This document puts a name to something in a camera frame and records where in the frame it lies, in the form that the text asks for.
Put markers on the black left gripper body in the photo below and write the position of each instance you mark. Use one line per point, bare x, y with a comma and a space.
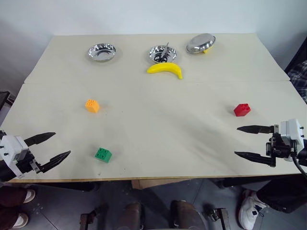
27, 163

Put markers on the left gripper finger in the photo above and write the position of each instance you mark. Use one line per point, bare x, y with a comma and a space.
56, 159
40, 137

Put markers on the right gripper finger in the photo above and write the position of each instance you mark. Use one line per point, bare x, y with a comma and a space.
254, 129
254, 157

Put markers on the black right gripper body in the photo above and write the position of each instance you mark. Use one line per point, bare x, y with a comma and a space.
278, 148

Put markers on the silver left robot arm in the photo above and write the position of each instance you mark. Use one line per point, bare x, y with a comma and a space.
5, 170

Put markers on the red toy brick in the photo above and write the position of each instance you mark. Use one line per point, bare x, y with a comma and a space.
242, 110

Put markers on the white-toed shoe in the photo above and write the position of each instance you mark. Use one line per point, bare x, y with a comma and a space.
21, 220
30, 195

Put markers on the dark red trouser leg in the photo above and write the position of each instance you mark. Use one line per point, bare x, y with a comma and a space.
9, 198

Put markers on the black trouser leg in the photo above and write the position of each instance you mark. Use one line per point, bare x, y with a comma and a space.
285, 194

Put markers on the green toy brick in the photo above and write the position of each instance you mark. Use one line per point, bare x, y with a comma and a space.
103, 155

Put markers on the white sneaker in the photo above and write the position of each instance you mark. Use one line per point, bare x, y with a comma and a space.
251, 210

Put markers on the orange toy brick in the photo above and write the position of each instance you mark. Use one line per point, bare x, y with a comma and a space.
92, 106

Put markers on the caster wheel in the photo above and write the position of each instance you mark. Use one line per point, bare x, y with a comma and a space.
213, 214

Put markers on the person in plaid clothing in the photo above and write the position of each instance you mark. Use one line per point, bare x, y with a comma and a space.
298, 72

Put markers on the dark rounded shape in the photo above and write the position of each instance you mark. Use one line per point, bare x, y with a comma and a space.
185, 215
133, 216

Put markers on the small yellow toy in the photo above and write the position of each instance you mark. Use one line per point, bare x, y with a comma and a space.
207, 50

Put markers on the cardboard box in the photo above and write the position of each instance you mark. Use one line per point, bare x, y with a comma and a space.
160, 183

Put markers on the overturned steel bowl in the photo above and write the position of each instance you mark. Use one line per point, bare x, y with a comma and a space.
200, 43

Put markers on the empty steel bowl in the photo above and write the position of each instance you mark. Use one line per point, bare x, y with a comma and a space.
102, 52

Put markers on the yellow plastic banana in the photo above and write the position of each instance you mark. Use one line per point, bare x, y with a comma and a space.
165, 68

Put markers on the steel bowl holding scissors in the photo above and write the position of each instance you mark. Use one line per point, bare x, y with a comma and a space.
171, 54

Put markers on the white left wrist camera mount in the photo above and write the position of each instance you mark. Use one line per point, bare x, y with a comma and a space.
11, 148

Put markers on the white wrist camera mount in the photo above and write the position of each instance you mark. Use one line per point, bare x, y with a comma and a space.
11, 148
291, 131

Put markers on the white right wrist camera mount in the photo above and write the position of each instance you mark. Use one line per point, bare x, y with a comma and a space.
291, 131

